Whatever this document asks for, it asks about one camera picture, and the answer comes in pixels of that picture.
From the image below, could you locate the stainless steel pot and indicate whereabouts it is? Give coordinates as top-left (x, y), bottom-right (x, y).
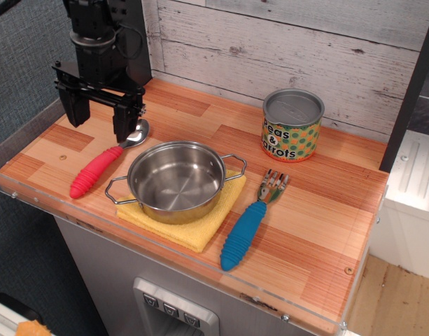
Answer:
top-left (105, 141), bottom-right (247, 225)

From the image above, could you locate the grey toy fridge cabinet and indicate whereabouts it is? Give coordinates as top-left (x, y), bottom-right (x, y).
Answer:
top-left (56, 218), bottom-right (309, 335)

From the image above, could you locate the blue handled metal fork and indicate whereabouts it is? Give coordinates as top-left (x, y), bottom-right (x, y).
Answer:
top-left (220, 169), bottom-right (290, 272)

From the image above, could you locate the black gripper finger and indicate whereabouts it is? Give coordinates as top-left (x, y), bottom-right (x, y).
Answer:
top-left (57, 85), bottom-right (90, 127)
top-left (113, 97), bottom-right (141, 143)

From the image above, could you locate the dark left shelf post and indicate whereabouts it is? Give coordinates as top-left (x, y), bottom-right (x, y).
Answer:
top-left (122, 0), bottom-right (152, 86)

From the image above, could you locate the red handled metal spoon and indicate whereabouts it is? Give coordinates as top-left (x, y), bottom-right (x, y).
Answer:
top-left (69, 119), bottom-right (150, 199)

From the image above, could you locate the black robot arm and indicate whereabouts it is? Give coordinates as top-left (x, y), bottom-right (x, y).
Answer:
top-left (53, 1), bottom-right (152, 142)

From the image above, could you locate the peas and carrots can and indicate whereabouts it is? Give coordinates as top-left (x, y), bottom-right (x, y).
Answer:
top-left (261, 88), bottom-right (325, 163)

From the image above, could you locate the yellow folded cloth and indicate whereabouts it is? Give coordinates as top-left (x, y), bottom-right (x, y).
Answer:
top-left (116, 176), bottom-right (246, 253)

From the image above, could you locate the dark right shelf post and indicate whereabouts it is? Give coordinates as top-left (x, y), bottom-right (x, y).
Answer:
top-left (379, 28), bottom-right (429, 173)

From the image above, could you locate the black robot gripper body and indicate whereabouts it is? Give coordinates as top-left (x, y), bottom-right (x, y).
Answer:
top-left (52, 45), bottom-right (145, 114)

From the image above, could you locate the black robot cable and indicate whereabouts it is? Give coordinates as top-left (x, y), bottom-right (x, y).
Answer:
top-left (0, 0), bottom-right (145, 60)

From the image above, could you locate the silver ice dispenser panel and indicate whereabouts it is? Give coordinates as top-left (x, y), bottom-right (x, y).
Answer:
top-left (133, 277), bottom-right (220, 336)

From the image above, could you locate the dark shelf post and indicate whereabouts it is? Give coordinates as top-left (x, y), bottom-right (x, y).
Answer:
top-left (122, 0), bottom-right (152, 86)
top-left (379, 28), bottom-right (429, 173)

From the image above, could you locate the white toy sink unit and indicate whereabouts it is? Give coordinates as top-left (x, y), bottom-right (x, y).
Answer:
top-left (369, 130), bottom-right (429, 278)

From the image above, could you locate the orange object bottom left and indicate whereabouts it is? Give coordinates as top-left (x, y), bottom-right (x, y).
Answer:
top-left (15, 320), bottom-right (52, 336)

